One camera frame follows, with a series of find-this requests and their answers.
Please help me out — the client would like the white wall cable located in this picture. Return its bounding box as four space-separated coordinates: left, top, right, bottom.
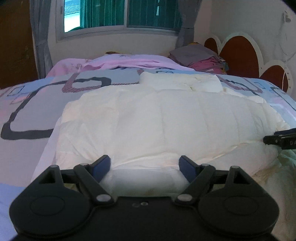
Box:
276 10 293 90

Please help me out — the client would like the stack of folded bedding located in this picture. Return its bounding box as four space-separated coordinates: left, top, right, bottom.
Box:
168 43 229 74

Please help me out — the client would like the red heart-shaped headboard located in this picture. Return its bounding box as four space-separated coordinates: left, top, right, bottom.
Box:
204 32 293 95

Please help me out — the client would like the patterned grey blue bedsheet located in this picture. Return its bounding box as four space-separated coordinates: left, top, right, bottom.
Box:
1 68 295 240

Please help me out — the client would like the window with teal curtain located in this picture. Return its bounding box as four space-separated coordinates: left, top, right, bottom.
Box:
56 0 182 41

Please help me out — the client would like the grey right curtain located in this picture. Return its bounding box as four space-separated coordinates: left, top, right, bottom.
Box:
175 0 202 49

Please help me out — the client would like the yellow patterned pillow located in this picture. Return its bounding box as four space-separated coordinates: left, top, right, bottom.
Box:
105 51 122 55

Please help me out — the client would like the pink blanket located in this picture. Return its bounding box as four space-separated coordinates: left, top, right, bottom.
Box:
46 54 194 77

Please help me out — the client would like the white quilted duvet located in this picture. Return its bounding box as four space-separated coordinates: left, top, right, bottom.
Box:
33 72 290 196

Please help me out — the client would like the grey curtain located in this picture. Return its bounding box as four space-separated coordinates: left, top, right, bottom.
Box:
175 0 202 49
29 0 53 78

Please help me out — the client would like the grey left curtain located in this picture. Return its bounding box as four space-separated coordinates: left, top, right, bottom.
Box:
29 0 53 78

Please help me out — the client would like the brown wooden door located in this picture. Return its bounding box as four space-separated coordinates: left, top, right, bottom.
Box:
0 1 38 89

